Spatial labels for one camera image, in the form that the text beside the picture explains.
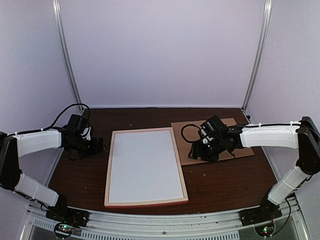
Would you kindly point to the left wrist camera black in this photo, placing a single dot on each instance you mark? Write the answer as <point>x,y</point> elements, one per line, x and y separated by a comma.
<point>77,124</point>

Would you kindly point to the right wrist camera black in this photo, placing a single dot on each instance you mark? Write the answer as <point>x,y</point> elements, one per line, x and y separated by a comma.
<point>212,127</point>

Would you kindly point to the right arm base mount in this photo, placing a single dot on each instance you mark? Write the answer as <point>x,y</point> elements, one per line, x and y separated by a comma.
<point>265,212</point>

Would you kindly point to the dark painting photo print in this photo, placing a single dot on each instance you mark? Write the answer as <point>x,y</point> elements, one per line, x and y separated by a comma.
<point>145,165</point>

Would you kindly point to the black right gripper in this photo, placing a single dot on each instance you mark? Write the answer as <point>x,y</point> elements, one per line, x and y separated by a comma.
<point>197,150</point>

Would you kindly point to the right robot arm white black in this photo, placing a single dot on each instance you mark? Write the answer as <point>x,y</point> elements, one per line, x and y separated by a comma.
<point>301,135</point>

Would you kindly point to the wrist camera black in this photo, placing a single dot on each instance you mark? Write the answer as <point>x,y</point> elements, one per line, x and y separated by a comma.
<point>212,127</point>
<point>77,124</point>

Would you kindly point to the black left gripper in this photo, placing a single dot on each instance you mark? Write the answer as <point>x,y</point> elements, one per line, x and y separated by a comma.
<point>94,149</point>

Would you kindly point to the light wood picture frame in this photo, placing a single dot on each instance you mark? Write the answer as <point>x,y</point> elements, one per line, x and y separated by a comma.
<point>108,175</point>

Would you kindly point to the right controller board with leds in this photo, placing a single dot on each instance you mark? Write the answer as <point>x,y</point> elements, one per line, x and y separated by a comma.
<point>265,230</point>

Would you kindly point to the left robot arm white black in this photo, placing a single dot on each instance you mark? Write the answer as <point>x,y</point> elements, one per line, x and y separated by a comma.
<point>14,146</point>

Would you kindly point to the brown backing board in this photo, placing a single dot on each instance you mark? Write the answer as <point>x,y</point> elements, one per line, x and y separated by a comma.
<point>184,147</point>

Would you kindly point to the left controller board with leds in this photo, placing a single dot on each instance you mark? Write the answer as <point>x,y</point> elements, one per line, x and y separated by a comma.
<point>63,230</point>

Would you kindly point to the aluminium corner post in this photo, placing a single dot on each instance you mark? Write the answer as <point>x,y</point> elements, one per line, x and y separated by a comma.
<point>65,52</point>
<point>264,30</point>

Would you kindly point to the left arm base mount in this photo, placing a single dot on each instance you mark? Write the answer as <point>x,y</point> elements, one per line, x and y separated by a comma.
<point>62,213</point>

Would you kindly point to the controller board with leds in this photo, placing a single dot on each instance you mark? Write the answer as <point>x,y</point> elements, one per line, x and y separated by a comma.
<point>265,230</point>
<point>63,230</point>

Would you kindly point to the left aluminium corner post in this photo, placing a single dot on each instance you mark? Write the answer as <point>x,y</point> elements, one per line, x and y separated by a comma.
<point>65,52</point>

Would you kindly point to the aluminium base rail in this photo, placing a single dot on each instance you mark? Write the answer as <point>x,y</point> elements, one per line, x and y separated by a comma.
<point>225,225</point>

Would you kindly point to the right aluminium corner post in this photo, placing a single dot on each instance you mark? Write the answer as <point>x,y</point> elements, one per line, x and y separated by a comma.
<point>264,30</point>

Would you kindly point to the right camera cable black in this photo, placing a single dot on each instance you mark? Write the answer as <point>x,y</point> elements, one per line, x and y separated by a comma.
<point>190,133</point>

